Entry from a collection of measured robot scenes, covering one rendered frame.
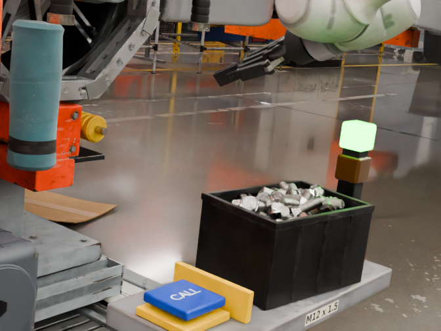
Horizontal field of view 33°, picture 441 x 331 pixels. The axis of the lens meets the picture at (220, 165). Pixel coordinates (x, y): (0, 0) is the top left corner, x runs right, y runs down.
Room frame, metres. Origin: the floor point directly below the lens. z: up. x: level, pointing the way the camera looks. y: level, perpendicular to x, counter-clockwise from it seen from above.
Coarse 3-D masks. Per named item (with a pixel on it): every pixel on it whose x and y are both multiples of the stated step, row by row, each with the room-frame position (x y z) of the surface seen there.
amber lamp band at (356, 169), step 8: (344, 160) 1.09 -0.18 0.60; (352, 160) 1.08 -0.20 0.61; (360, 160) 1.07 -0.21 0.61; (368, 160) 1.09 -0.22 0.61; (336, 168) 1.09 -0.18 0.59; (344, 168) 1.09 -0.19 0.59; (352, 168) 1.08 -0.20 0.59; (360, 168) 1.08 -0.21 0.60; (368, 168) 1.10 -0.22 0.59; (336, 176) 1.09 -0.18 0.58; (344, 176) 1.08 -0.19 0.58; (352, 176) 1.08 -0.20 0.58; (360, 176) 1.08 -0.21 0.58
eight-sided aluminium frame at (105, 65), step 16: (144, 0) 1.64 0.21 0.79; (128, 16) 1.66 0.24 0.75; (144, 16) 1.64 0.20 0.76; (112, 32) 1.64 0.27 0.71; (128, 32) 1.62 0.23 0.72; (144, 32) 1.64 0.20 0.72; (112, 48) 1.62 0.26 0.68; (128, 48) 1.60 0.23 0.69; (96, 64) 1.59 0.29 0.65; (112, 64) 1.57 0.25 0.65; (0, 80) 1.36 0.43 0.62; (64, 80) 1.47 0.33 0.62; (80, 80) 1.50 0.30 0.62; (96, 80) 1.53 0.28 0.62; (112, 80) 1.57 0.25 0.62; (0, 96) 1.37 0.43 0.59; (64, 96) 1.47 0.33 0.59; (80, 96) 1.50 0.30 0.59; (96, 96) 1.54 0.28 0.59
